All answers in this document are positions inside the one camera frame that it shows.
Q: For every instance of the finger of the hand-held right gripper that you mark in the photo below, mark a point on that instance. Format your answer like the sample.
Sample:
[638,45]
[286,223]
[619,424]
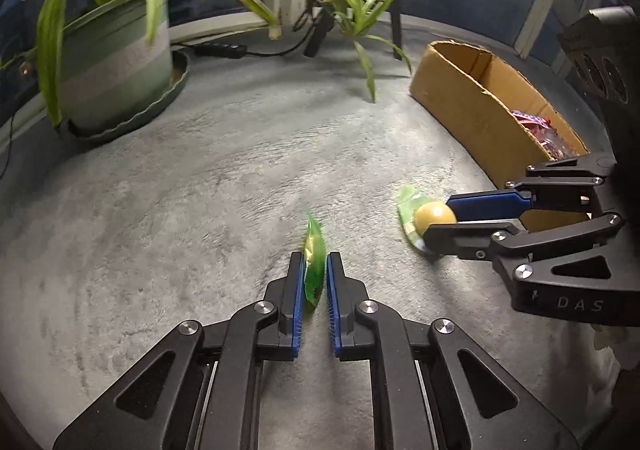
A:
[485,204]
[465,237]

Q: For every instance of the red snack packet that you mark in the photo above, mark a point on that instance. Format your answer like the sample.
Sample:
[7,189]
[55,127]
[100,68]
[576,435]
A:
[545,135]

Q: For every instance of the green plant pot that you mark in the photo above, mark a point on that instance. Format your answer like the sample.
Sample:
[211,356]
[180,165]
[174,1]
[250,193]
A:
[115,65]

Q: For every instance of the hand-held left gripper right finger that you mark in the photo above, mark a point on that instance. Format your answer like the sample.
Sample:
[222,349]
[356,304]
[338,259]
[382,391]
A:
[332,300]

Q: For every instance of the black lamp tripod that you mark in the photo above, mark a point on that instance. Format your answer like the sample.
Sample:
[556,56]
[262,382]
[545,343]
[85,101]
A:
[317,38]

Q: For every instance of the green pot saucer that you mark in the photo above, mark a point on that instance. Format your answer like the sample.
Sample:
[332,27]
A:
[165,100]

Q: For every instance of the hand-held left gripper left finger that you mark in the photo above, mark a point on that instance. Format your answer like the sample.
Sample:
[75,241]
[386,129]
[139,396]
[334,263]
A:
[298,300]

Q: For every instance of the green spider plant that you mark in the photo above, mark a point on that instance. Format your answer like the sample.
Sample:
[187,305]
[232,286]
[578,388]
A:
[52,30]

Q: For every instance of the yellow ball candy packet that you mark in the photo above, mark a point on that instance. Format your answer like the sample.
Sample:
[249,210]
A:
[435,215]

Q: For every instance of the green snack packet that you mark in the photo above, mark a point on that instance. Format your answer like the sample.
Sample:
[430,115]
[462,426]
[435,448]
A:
[315,255]

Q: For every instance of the cardboard box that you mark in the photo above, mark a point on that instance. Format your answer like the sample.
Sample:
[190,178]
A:
[475,120]

